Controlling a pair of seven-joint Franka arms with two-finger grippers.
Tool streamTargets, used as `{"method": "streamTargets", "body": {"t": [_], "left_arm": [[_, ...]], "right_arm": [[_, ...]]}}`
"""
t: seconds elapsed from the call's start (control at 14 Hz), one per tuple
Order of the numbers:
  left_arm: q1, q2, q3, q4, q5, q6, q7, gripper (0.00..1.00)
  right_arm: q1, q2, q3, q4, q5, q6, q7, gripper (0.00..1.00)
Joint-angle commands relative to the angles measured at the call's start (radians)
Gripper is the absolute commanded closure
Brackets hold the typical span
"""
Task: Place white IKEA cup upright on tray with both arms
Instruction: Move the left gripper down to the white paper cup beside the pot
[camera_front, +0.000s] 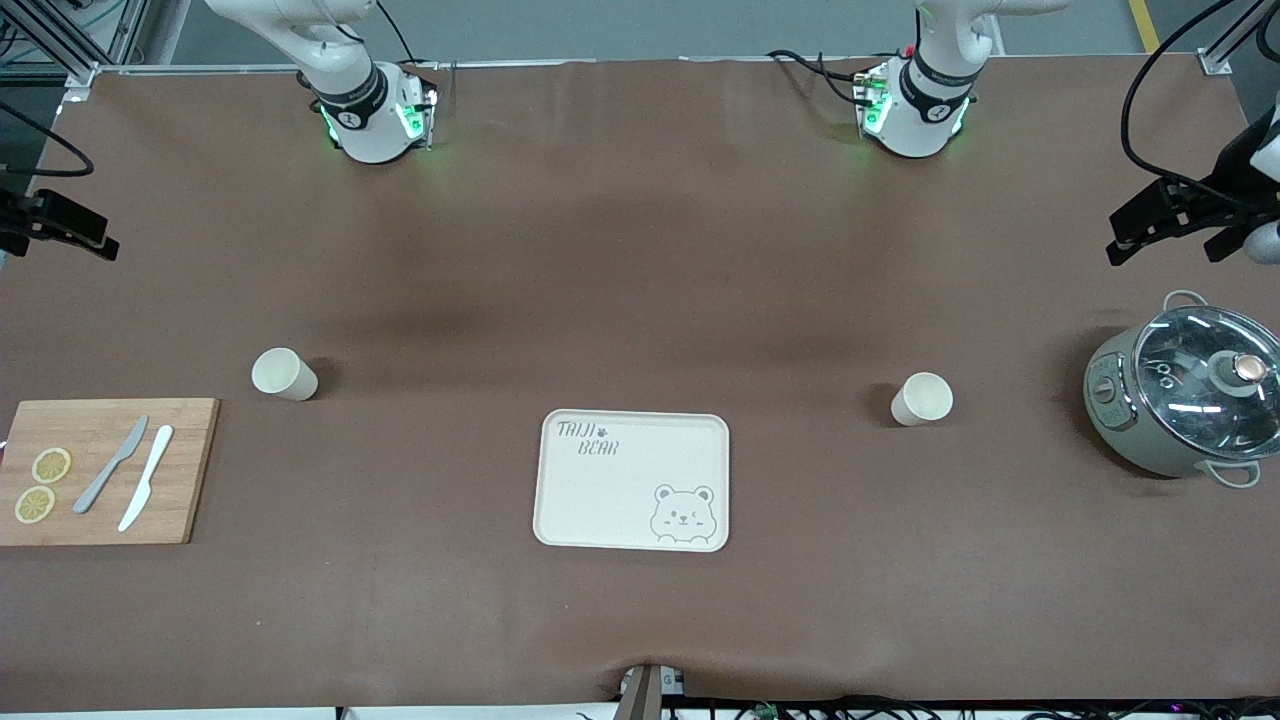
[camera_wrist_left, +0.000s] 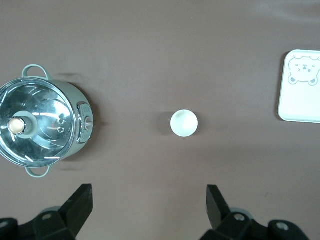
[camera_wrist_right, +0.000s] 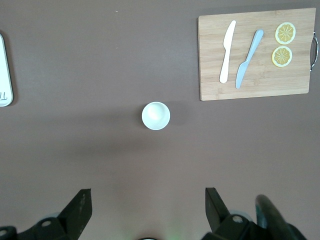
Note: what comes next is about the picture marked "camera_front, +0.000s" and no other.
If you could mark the aluminium frame profile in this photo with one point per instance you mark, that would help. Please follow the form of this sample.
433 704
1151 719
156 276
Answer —
1235 45
60 45

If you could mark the white IKEA cup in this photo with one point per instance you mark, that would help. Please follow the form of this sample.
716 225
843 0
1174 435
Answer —
920 400
283 374

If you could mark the grey plastic knife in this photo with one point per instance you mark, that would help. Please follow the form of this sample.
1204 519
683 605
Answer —
108 470

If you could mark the glass pot lid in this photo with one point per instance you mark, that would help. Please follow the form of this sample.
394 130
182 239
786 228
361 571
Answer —
1190 390

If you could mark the grey-green electric cooking pot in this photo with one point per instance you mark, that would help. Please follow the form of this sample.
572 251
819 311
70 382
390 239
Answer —
1115 420

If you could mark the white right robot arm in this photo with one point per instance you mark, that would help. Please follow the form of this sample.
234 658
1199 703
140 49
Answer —
360 110

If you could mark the metal table edge clamp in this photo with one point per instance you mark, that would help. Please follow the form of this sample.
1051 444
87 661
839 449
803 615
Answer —
645 690

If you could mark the cream tray with bear print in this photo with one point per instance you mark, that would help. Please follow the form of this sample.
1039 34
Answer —
620 490

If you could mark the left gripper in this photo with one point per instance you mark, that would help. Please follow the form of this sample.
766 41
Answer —
1216 193

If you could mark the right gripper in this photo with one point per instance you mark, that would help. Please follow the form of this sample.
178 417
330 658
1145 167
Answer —
18 220

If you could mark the lemon slice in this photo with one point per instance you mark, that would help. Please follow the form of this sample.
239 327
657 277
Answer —
51 465
35 504

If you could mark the white plastic knife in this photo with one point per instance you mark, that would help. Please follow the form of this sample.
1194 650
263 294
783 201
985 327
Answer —
148 475

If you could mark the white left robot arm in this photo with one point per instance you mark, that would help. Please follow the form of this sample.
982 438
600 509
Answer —
925 110

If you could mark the wooden cutting board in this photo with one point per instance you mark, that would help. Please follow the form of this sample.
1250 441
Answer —
185 470

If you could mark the brown table mat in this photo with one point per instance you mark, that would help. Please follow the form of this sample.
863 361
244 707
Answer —
640 250

